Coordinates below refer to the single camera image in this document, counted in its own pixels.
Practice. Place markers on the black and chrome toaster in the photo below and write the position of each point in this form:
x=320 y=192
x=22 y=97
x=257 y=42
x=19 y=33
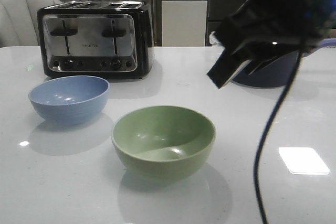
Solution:
x=112 y=40

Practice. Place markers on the clear plastic container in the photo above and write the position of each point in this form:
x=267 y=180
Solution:
x=213 y=40

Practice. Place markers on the blue bowl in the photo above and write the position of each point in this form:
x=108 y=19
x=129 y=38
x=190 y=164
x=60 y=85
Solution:
x=70 y=100

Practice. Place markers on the white refrigerator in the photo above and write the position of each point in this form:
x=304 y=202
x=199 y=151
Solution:
x=184 y=23

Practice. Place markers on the dark blue saucepan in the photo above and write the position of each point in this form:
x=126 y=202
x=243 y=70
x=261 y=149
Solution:
x=271 y=70

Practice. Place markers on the dark counter cabinet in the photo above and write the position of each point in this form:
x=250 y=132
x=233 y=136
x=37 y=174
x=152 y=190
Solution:
x=216 y=11

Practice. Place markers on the beige armchair left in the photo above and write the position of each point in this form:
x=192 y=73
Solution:
x=19 y=24

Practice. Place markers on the green bowl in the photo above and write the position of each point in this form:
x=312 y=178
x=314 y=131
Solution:
x=163 y=143

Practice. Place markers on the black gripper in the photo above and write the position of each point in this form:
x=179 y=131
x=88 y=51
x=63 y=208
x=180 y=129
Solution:
x=260 y=24

